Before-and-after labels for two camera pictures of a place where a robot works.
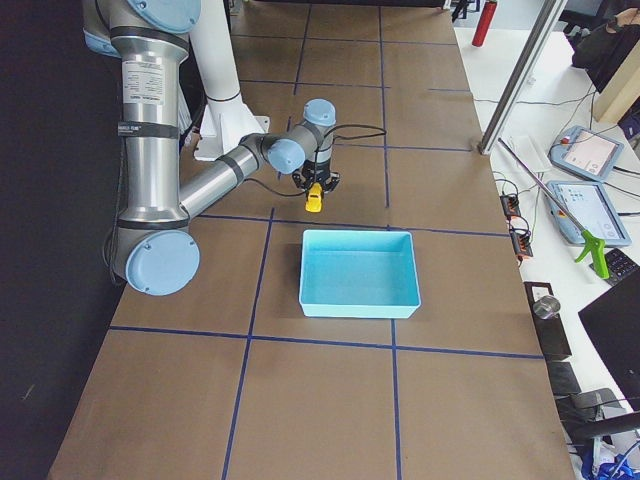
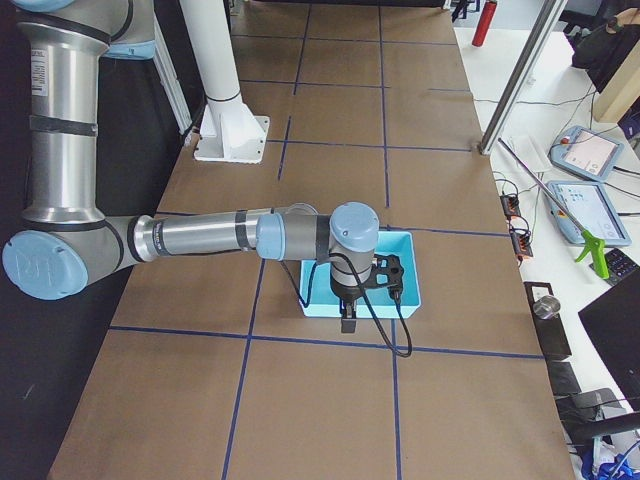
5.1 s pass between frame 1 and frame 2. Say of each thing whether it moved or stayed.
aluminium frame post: stayed
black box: stayed
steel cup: stayed
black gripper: moved
